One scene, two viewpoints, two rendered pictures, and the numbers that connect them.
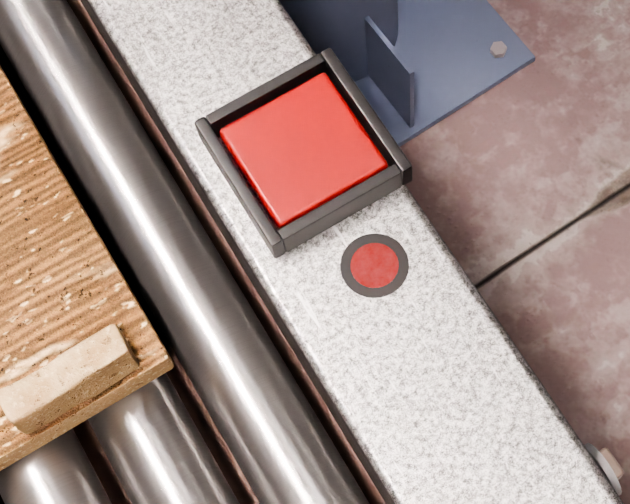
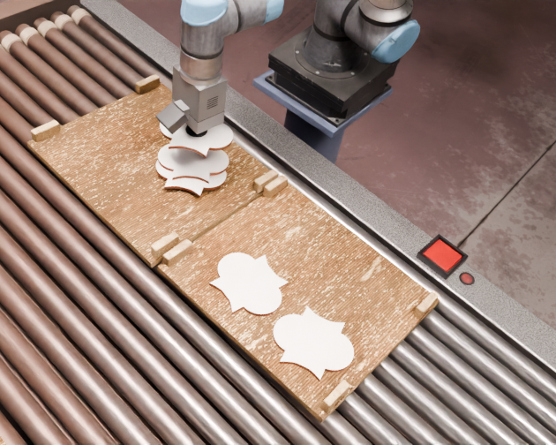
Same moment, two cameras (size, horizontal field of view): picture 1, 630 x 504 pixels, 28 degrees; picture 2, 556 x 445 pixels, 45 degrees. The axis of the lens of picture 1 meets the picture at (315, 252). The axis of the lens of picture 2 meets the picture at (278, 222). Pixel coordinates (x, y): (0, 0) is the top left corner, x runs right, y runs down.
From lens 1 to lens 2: 97 cm
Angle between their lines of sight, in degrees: 26
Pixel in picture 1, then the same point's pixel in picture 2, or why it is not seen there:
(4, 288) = (396, 290)
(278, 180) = (441, 262)
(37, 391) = (425, 305)
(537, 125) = not seen: hidden behind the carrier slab
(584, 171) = not seen: hidden behind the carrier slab
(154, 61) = (396, 242)
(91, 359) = (432, 297)
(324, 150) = (447, 254)
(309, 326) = (460, 292)
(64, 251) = (406, 281)
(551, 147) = not seen: hidden behind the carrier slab
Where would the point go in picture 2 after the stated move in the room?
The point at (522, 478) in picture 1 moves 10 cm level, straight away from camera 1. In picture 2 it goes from (517, 315) to (513, 275)
